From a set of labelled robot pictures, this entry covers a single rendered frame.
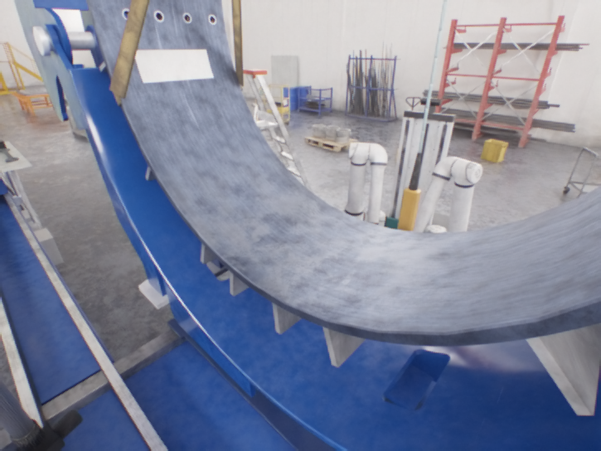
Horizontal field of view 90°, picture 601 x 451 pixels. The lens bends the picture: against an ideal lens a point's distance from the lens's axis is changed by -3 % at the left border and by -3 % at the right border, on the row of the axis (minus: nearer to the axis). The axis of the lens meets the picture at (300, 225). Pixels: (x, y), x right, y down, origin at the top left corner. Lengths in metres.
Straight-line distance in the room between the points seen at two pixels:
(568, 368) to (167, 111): 1.71
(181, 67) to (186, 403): 1.74
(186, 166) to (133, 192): 0.40
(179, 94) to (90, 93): 0.44
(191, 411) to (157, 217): 1.02
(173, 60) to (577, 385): 1.89
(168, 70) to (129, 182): 0.62
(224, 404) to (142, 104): 1.55
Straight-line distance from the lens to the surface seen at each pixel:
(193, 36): 1.98
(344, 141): 8.16
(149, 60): 1.84
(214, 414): 1.87
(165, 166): 1.60
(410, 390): 1.74
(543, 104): 10.88
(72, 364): 2.32
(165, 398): 1.99
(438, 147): 2.47
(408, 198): 1.80
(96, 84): 1.99
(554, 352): 0.72
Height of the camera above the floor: 2.14
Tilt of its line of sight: 29 degrees down
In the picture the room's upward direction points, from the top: straight up
